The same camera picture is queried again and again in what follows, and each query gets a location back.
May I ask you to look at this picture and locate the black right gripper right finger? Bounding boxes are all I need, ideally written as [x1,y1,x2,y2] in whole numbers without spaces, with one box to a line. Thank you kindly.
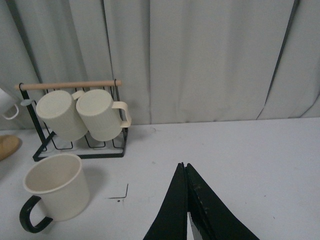
[186,163,258,240]

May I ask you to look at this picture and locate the left cream ribbed mug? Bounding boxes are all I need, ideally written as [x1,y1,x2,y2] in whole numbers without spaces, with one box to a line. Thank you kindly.
[36,90,88,142]

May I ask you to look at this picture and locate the cream mug black handle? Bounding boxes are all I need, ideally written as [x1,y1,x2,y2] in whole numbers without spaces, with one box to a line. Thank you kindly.
[19,153,90,233]

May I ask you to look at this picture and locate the white enamel mug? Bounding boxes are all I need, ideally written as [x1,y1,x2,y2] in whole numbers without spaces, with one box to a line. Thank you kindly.
[0,88,20,120]

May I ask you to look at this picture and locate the cream ribbed mug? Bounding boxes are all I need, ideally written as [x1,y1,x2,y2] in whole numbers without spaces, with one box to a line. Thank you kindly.
[36,90,88,142]
[76,89,132,142]

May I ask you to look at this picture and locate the wooden mug tree stand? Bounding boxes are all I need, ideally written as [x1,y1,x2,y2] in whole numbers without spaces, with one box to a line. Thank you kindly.
[0,135,21,161]

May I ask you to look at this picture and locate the right cream ribbed mug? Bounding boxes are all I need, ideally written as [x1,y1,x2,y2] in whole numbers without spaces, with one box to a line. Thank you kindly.
[76,89,132,142]

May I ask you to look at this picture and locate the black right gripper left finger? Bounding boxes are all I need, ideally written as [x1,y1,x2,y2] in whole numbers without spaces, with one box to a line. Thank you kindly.
[144,163,188,240]

